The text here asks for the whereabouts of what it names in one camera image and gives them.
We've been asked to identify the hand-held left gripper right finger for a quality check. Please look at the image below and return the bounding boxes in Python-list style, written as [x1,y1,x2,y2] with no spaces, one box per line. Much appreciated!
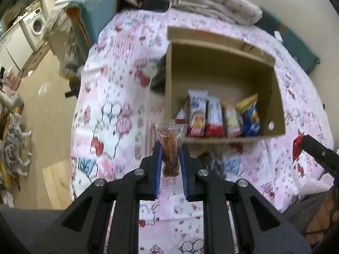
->
[180,144,311,254]

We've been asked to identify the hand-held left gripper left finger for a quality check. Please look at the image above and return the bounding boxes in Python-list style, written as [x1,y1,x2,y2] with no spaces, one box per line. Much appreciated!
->
[29,141,163,254]

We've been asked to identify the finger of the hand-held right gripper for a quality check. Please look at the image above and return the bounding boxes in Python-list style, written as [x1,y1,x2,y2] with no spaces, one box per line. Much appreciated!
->
[301,135,339,176]

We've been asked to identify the clear packet brown snack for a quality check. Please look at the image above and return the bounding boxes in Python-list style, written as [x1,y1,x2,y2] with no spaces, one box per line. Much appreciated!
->
[155,123,188,191]

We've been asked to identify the small white snack packet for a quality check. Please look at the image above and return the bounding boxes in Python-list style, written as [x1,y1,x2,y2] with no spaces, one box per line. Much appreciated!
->
[175,101,190,125]

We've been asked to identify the white red snack packet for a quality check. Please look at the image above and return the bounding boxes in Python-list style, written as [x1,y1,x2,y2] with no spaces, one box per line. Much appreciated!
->
[205,97,225,137]
[187,89,208,137]

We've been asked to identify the yellow maroon wafer packet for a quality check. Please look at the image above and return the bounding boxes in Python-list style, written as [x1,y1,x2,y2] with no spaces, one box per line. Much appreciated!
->
[220,98,244,137]

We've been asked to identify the blue yellow snack packet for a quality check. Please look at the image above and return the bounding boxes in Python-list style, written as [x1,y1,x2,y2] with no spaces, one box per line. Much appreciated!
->
[235,93,262,137]

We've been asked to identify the cardboard box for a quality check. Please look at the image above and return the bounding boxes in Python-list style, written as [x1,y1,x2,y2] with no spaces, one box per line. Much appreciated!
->
[164,26,286,145]

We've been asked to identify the dark snack packet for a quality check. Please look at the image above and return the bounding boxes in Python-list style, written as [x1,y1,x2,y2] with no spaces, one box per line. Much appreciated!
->
[199,152,226,178]

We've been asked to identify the grey trousers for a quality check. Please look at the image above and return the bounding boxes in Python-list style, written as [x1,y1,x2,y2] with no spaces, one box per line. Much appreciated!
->
[280,190,331,240]

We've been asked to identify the pink printed blanket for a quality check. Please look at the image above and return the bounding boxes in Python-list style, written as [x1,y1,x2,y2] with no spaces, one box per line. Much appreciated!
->
[69,7,335,254]

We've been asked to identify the wooden board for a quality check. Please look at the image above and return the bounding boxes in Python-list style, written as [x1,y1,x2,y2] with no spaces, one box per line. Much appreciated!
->
[42,160,78,210]

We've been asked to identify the grey tabby cat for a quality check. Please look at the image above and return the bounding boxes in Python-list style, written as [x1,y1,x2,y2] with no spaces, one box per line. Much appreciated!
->
[1,112,33,191]

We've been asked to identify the beige patterned blanket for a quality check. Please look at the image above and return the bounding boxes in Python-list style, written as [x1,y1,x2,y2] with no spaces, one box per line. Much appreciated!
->
[158,0,263,27]

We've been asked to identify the beige cloth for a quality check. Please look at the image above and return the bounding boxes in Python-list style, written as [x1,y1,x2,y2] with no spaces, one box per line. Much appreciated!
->
[42,2,78,48]

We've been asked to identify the white washing machine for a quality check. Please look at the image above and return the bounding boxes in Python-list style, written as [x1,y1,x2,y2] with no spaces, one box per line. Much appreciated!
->
[20,7,49,53]

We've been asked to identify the white cabinet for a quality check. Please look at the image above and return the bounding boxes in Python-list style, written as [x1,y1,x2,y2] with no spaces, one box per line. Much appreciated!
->
[0,24,35,71]

